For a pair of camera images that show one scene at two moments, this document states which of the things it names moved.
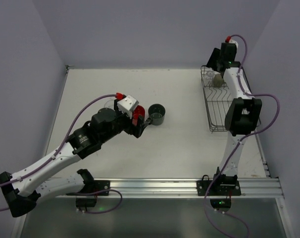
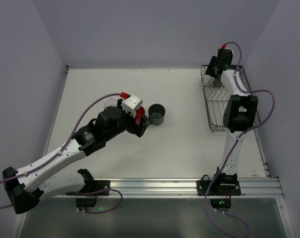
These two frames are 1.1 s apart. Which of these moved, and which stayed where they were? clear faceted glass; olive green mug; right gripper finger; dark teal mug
Moved: right gripper finger
Stayed: clear faceted glass; olive green mug; dark teal mug
